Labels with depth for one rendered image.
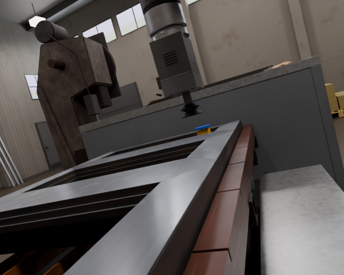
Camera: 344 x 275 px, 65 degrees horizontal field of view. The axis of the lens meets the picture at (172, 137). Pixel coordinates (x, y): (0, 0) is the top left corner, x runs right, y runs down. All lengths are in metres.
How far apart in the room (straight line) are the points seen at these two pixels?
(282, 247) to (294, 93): 0.89
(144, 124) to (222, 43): 9.27
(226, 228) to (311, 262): 0.22
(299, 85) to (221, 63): 9.25
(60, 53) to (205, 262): 4.99
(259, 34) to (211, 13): 1.93
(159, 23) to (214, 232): 0.37
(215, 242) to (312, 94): 1.11
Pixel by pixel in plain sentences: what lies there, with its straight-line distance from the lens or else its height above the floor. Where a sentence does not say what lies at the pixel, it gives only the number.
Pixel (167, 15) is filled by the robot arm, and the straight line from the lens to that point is 0.53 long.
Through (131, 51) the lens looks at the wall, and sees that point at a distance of 12.13.
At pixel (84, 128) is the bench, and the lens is 1.67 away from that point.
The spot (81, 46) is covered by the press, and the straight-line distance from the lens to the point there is 4.99.
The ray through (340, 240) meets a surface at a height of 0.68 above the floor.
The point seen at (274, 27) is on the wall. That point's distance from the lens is 10.40.
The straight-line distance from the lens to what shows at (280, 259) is 0.55.
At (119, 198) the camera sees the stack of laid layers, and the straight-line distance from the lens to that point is 0.54.
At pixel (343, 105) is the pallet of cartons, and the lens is 6.48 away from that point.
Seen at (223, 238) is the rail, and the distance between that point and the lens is 0.33.
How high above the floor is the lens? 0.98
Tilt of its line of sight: 5 degrees down
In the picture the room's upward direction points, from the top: 16 degrees counter-clockwise
